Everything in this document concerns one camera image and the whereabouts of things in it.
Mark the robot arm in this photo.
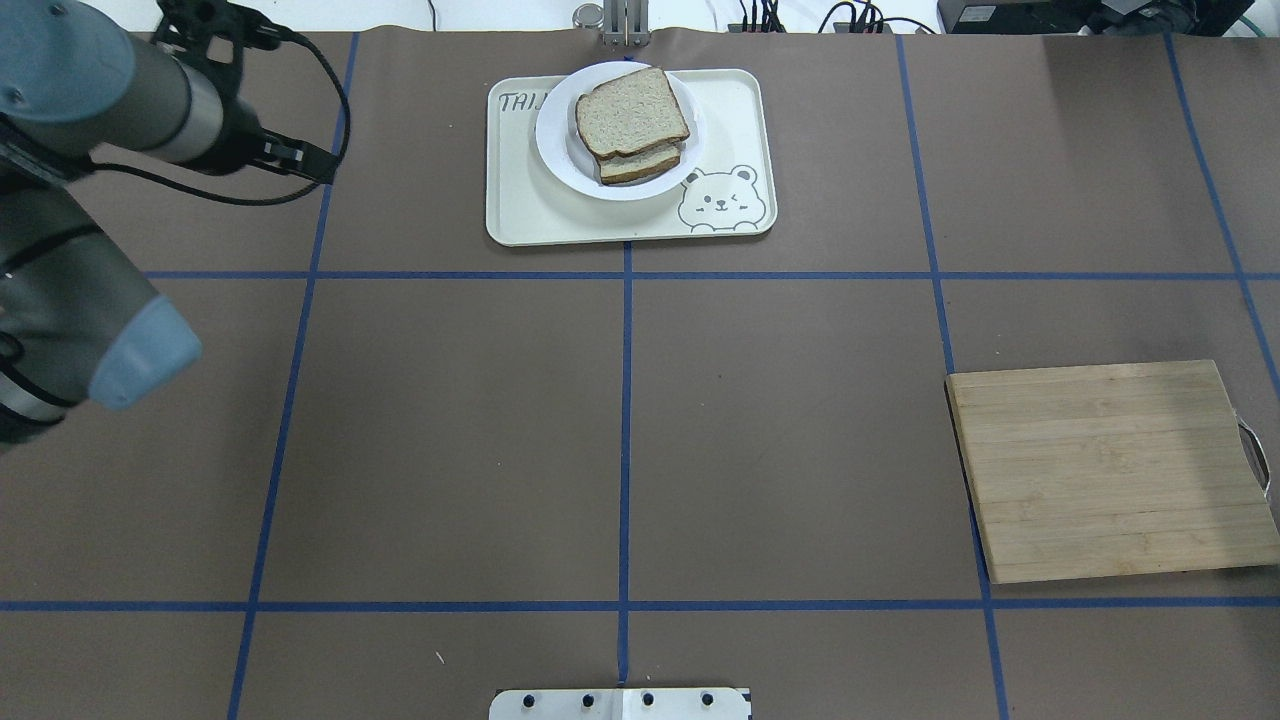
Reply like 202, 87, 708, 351
1, 1, 351, 448

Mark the metal cutting board handle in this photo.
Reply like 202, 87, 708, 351
1235, 411, 1272, 497

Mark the white bread slice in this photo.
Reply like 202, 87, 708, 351
573, 67, 690, 161

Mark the bread slice under egg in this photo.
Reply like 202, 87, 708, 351
596, 143, 682, 186

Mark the small metal cylinder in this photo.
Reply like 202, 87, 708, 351
571, 3, 605, 29

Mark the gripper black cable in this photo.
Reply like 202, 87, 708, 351
95, 0, 353, 208

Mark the black power strip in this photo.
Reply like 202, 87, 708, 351
708, 1, 945, 35

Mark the black box on table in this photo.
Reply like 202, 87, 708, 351
936, 1, 1254, 37

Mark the wooden cutting board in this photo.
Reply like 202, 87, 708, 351
945, 359, 1277, 585

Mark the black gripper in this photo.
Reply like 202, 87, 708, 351
205, 88, 338, 184

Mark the white round plate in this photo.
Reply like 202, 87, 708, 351
534, 61, 708, 202

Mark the aluminium frame post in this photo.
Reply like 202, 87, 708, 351
600, 0, 652, 47

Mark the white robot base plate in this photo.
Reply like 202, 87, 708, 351
488, 687, 754, 719

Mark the cream bear-print tray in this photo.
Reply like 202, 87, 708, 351
485, 68, 778, 247

